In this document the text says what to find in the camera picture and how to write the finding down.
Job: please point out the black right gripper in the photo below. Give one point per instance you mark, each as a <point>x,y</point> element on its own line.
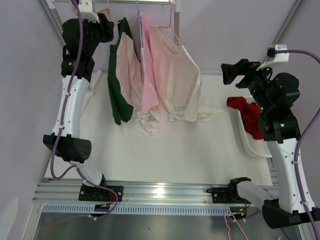
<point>231,71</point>

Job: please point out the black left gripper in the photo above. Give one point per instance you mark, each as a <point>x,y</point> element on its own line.
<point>106,28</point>

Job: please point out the pink hanger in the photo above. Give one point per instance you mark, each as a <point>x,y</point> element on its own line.
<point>111,15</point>
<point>158,37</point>

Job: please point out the red t shirt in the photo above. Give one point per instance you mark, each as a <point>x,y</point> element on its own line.
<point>249,114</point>

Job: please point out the green and white t shirt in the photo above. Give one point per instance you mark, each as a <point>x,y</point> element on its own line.
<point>124,78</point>

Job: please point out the pink t shirt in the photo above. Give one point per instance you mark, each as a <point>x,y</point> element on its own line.
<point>149,96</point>

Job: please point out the beige wooden hanger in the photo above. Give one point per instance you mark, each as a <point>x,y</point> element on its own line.
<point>75,8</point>

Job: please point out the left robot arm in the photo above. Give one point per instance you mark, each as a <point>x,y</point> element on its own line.
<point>68,150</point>

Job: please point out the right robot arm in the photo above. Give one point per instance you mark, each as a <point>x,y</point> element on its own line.
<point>292,205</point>

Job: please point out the metal clothes rack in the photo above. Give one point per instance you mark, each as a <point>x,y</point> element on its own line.
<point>105,51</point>

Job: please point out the white perforated basket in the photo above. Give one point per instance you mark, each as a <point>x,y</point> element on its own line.
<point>256,148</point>

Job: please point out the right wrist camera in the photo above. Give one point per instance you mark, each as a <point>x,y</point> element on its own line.
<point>275,59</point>

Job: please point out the aluminium frame post left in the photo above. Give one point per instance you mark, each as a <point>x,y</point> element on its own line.
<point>50,12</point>

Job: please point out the aluminium frame post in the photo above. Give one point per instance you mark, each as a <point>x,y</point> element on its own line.
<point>288,21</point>
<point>50,12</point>

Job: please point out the aluminium frame post right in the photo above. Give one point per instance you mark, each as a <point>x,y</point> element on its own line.
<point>288,21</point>

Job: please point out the aluminium mounting rail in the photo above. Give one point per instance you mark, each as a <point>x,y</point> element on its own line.
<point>140,198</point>

